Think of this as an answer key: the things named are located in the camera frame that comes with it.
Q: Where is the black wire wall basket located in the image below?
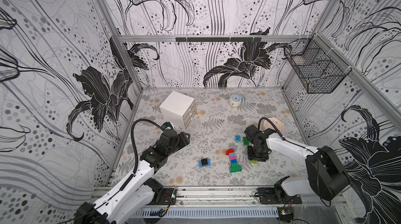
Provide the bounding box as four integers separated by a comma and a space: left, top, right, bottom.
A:
284, 36, 352, 94

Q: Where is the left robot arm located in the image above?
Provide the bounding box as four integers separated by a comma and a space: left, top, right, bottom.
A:
69, 122, 191, 224

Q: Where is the small black lego piece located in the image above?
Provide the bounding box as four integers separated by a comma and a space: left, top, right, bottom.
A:
201, 159, 208, 166

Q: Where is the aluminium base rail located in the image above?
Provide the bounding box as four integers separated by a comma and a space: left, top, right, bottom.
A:
89, 185, 345, 207

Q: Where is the white mini drawer cabinet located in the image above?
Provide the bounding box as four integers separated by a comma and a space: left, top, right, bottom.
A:
159, 91, 196, 129

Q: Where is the black wall hook bar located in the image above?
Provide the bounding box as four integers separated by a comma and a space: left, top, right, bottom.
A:
175, 37, 262, 42

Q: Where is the small blue cream alarm clock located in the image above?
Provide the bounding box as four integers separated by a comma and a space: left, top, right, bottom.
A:
228, 94, 245, 108

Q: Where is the dark green lego brick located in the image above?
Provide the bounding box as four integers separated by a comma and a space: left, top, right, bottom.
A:
242, 137, 249, 146

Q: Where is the large pink round clock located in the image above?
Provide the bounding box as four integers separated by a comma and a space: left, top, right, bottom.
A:
262, 117, 284, 132

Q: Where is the long green lego brick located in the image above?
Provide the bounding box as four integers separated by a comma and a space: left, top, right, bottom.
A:
229, 163, 242, 173

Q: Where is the long light blue lego brick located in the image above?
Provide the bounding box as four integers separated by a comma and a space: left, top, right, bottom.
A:
198, 158, 212, 168

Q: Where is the white slotted cable duct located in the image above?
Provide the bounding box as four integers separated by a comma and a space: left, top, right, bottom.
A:
131, 206, 279, 219

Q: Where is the red lego brick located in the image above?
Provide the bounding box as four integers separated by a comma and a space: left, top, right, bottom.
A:
226, 149, 235, 156

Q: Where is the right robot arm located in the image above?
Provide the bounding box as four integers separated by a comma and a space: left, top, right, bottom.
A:
244, 117, 351, 203

